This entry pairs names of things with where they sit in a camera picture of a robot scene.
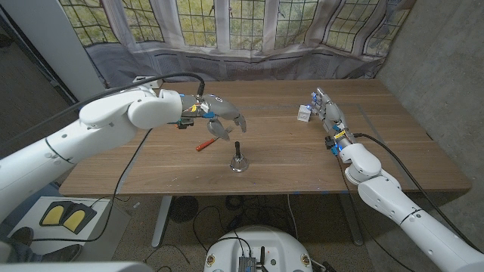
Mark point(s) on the white table leg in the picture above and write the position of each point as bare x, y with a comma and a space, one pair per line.
162, 219

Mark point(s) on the grey table leg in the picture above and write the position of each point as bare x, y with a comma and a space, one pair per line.
349, 219

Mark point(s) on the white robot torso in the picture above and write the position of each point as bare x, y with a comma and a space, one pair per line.
261, 242

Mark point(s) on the white block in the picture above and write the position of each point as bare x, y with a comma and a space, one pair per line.
304, 112

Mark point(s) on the round black floor device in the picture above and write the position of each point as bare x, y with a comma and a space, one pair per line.
183, 208

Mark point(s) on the white robot body edge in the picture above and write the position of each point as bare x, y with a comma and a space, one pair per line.
75, 267

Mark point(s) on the printed window backdrop cloth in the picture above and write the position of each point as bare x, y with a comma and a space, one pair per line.
246, 64

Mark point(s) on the white pedal platform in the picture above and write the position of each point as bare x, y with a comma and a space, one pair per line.
109, 226

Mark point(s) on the grey electronics box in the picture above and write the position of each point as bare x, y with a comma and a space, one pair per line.
246, 264

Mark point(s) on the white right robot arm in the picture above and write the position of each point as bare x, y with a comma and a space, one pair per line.
397, 204

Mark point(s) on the yellow black foot pedal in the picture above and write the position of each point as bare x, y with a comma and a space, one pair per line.
53, 214
75, 220

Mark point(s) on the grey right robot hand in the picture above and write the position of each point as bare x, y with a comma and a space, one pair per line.
332, 113

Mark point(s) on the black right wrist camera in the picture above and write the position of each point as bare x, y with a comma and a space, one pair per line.
331, 143

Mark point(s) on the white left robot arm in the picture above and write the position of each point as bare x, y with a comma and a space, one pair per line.
106, 117

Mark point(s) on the black antenna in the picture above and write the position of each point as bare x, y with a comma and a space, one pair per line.
262, 255

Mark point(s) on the white power socket box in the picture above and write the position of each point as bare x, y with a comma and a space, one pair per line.
141, 79

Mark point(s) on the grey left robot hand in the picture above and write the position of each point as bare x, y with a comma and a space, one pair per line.
221, 109

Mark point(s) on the dark grey door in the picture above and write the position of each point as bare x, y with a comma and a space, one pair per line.
22, 94

